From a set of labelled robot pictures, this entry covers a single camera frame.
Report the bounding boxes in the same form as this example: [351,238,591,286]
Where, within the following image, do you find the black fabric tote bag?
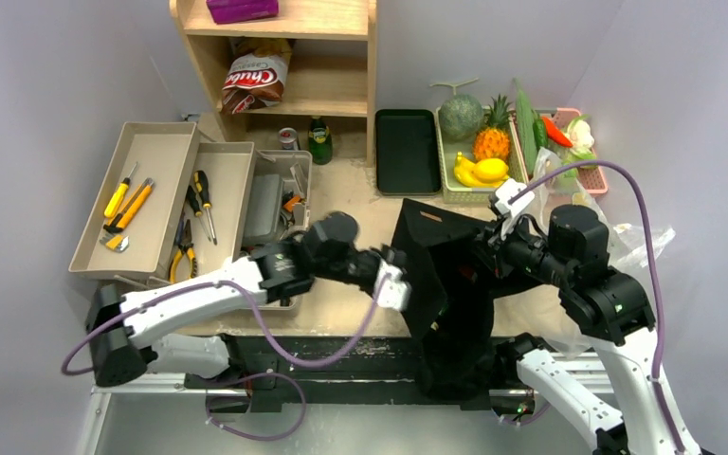
[391,199,536,401]

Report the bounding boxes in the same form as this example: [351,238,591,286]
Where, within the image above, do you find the clear plastic grocery bag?
[527,158,676,364]

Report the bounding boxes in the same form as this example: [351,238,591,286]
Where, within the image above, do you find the green perrier glass bottle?
[308,116,333,165]

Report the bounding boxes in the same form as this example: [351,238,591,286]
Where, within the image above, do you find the red silver soda can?
[278,127,300,151]

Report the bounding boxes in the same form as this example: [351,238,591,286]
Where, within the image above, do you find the orange toy carrot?
[541,117,573,148]

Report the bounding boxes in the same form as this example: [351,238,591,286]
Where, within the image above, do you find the small green toy chili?
[533,117,549,150]

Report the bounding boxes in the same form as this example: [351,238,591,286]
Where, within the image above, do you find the white toy cauliflower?
[564,115,596,162]

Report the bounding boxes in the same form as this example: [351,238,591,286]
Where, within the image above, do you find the green netted toy melon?
[431,78,483,141]

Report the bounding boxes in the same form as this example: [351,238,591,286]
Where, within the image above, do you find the beige plastic toolbox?
[68,122,312,289]

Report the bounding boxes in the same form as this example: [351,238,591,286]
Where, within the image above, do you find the red chips snack bag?
[221,37,293,115]

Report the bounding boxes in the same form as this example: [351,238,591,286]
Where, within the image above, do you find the yellow toy bell pepper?
[472,158,509,186]

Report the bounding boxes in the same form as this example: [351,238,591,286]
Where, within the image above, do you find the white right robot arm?
[479,205,703,454]

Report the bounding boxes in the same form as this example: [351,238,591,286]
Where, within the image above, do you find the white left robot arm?
[85,212,411,388]

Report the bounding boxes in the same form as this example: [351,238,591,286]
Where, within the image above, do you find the orange hex key set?
[282,195,303,213]

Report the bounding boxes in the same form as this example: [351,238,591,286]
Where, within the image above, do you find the grey plastic tool case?
[242,173,283,246]

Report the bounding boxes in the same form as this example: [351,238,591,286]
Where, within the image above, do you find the green plastic basket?
[433,107,529,206]

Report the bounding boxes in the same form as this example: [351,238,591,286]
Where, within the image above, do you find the yellow toy banana lower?
[453,152,495,188]

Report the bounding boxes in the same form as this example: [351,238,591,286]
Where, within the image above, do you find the black plastic tray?
[374,109,442,196]

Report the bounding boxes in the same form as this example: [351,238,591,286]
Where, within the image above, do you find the orange toy pineapple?
[472,95,511,161]

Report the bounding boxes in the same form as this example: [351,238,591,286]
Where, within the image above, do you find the yellow black pliers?
[168,213,198,283]

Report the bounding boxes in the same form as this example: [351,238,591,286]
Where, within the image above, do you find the wooden shelf unit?
[169,1,377,163]

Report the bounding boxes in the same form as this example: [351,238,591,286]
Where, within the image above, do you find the black yellow large screwdriver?
[193,170,218,246]

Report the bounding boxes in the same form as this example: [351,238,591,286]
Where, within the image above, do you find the black yellow small screwdriver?
[186,185,213,242]

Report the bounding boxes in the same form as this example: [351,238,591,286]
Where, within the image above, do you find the yellow utility knife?
[103,178,155,234]

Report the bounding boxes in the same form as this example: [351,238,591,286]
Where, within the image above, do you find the small hex key set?
[100,233,129,253]

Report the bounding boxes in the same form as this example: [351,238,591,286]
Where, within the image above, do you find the purple box on shelf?
[206,0,280,25]

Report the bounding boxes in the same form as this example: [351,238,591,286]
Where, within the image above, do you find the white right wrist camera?
[489,178,535,240]

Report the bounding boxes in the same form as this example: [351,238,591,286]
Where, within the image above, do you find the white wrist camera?
[373,266,411,312]
[489,178,535,240]

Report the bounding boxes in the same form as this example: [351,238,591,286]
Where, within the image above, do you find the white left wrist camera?
[373,266,411,312]

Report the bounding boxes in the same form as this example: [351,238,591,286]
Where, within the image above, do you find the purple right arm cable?
[501,159,688,455]

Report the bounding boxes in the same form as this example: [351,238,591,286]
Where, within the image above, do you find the yellow handle screwdriver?
[103,162,138,219]

